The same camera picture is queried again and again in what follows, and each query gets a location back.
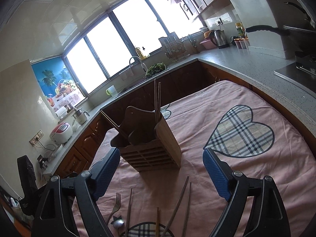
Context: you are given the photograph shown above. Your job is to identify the brown chopstick in holder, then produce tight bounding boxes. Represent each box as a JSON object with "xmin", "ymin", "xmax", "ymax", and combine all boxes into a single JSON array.
[{"xmin": 100, "ymin": 110, "xmax": 128, "ymax": 140}]

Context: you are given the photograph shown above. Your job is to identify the white electric pot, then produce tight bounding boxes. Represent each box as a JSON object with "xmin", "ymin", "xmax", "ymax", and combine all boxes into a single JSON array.
[{"xmin": 73, "ymin": 108, "xmax": 90, "ymax": 125}]

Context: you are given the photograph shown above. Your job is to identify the dish drying rack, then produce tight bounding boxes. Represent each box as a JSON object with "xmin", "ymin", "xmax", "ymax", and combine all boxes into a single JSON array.
[{"xmin": 159, "ymin": 32, "xmax": 190, "ymax": 62}]

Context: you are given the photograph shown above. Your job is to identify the white red rice cooker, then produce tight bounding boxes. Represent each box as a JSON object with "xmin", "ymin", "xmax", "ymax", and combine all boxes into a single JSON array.
[{"xmin": 49, "ymin": 122, "xmax": 73, "ymax": 146}]

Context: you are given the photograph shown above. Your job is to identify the black wok pan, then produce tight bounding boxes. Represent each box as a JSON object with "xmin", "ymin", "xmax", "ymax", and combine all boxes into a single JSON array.
[{"xmin": 245, "ymin": 0, "xmax": 316, "ymax": 55}]

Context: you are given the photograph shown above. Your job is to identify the gas stove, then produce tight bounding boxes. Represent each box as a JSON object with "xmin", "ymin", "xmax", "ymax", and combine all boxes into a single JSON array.
[{"xmin": 274, "ymin": 51, "xmax": 315, "ymax": 95}]

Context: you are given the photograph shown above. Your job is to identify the silver metal spoon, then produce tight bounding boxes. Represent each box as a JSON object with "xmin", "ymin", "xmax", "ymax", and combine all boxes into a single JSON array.
[{"xmin": 113, "ymin": 219, "xmax": 125, "ymax": 236}]

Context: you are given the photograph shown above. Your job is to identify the fruit poster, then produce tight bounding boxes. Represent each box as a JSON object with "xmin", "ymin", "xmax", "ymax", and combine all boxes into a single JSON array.
[{"xmin": 31, "ymin": 57, "xmax": 84, "ymax": 112}]

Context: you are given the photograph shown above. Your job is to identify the dark chopstick in holder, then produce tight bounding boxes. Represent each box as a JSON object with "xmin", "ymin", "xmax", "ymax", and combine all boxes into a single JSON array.
[{"xmin": 154, "ymin": 78, "xmax": 158, "ymax": 124}]

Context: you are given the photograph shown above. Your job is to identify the steel electric kettle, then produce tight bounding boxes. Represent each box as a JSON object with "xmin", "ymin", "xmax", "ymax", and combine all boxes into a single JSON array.
[{"xmin": 209, "ymin": 30, "xmax": 230, "ymax": 49}]

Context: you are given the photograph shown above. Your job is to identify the silver metal fork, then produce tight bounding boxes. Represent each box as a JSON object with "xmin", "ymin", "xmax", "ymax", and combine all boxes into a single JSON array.
[{"xmin": 106, "ymin": 193, "xmax": 121, "ymax": 225}]

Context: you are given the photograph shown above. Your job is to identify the steel kitchen faucet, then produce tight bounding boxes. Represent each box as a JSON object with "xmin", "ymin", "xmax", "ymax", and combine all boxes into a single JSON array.
[{"xmin": 129, "ymin": 56, "xmax": 148, "ymax": 74}]

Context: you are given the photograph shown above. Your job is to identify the pink plaid-heart tablecloth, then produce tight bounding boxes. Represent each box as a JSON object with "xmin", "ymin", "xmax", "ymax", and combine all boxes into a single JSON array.
[{"xmin": 97, "ymin": 81, "xmax": 315, "ymax": 236}]

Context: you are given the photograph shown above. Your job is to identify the green vegetables in sink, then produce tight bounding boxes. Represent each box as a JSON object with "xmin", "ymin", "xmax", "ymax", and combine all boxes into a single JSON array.
[{"xmin": 146, "ymin": 63, "xmax": 166, "ymax": 77}]

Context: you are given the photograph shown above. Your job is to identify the wooden lower cabinets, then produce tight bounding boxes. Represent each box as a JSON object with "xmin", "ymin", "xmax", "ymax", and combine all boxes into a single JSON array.
[{"xmin": 45, "ymin": 60, "xmax": 252, "ymax": 176}]

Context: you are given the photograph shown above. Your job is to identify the yellow seasoning bottle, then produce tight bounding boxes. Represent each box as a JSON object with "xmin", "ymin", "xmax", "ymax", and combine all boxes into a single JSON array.
[{"xmin": 235, "ymin": 23, "xmax": 246, "ymax": 38}]

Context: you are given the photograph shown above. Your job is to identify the wooden utensil holder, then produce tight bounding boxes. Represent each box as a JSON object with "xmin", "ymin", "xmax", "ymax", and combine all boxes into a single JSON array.
[{"xmin": 110, "ymin": 106, "xmax": 182, "ymax": 172}]

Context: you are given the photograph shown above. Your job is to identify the pink storage box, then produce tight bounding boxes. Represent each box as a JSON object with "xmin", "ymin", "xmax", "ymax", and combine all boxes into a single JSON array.
[{"xmin": 200, "ymin": 39, "xmax": 217, "ymax": 50}]

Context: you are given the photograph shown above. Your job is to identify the dark metal chopstick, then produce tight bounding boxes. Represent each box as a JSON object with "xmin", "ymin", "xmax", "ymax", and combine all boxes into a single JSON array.
[{"xmin": 160, "ymin": 176, "xmax": 189, "ymax": 237}]

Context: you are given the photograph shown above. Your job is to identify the light wooden chopstick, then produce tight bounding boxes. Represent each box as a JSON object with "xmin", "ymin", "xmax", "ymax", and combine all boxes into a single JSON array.
[
  {"xmin": 124, "ymin": 188, "xmax": 133, "ymax": 237},
  {"xmin": 155, "ymin": 207, "xmax": 160, "ymax": 237}
]

